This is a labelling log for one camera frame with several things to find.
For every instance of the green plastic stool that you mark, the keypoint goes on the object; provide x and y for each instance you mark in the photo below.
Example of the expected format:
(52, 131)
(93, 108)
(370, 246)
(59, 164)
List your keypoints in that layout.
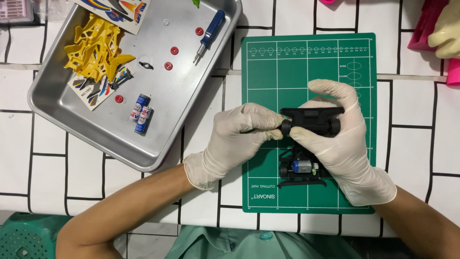
(25, 237)

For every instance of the green cutting mat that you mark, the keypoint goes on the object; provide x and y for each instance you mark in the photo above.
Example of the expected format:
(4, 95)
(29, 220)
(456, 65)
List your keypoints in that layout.
(276, 75)

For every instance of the person's green shirt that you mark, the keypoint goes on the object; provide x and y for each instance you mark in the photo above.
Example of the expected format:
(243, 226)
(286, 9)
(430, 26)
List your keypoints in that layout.
(258, 246)

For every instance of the large colourful sticker sheet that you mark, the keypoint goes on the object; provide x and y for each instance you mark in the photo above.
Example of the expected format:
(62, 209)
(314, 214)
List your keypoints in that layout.
(122, 10)

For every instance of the yellow plastic toy car body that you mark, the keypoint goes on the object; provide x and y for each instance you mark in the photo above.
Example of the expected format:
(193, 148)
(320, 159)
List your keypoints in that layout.
(95, 50)

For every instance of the small colourful sticker sheet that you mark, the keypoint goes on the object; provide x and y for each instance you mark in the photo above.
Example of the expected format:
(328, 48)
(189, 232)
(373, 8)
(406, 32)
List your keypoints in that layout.
(88, 95)

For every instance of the cream rubber glove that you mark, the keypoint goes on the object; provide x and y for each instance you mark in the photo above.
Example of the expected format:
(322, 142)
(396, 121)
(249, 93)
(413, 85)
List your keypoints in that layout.
(447, 34)

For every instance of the red plastic wheel hub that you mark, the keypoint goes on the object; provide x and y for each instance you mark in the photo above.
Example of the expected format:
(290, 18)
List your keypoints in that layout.
(199, 31)
(174, 50)
(119, 99)
(168, 66)

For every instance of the clear plastic bag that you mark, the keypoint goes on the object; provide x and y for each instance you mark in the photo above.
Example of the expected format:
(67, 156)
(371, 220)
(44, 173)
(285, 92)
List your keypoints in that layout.
(50, 9)

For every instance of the pink round object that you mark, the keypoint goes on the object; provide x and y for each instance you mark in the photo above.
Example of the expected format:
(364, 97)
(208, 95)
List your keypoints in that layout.
(327, 1)

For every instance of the small black plastic clip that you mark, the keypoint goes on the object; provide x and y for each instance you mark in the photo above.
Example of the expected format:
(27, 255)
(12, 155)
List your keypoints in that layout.
(145, 66)

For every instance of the bright pink plastic object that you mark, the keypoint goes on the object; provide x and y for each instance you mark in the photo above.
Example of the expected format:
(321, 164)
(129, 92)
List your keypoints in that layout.
(454, 72)

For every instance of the metal tray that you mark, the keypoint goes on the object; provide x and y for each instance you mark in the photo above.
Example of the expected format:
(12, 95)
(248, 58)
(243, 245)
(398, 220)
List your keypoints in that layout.
(172, 104)

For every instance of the small green pinion gear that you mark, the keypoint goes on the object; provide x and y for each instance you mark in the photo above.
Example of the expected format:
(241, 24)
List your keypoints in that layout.
(315, 169)

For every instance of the pink plastic box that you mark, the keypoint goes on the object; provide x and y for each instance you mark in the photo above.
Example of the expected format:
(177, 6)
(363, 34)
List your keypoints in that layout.
(14, 10)

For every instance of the blue and silver toy motor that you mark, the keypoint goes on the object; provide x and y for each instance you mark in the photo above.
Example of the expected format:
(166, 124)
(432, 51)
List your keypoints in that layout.
(301, 167)

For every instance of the small green plastic piece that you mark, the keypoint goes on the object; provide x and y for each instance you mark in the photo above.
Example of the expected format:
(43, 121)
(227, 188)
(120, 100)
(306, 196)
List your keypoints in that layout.
(196, 3)

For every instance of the person's left hand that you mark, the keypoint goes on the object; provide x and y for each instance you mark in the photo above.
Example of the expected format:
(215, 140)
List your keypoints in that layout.
(233, 136)

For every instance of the magenta plastic container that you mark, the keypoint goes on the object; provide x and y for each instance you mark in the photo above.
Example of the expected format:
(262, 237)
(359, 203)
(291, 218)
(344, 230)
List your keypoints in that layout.
(424, 28)

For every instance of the black toy car chassis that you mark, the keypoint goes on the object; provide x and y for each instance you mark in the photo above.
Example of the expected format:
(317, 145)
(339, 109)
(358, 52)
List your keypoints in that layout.
(311, 117)

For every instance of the black plastic car part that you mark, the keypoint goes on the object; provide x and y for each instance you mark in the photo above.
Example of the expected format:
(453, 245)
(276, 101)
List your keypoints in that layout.
(121, 80)

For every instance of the person's right hand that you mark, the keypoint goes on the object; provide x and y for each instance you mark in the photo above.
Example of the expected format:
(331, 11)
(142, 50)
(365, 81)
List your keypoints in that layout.
(345, 154)

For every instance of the blue and white battery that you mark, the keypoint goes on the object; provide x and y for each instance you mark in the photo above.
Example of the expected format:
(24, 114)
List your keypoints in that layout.
(139, 107)
(144, 120)

